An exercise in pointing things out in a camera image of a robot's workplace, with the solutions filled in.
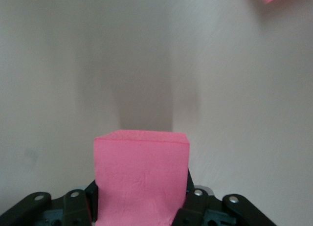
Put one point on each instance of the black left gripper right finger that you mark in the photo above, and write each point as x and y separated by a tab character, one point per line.
195	206

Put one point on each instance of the brown table cover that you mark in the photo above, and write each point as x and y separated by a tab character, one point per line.
73	64

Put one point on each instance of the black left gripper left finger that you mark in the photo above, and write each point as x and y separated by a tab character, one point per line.
73	206

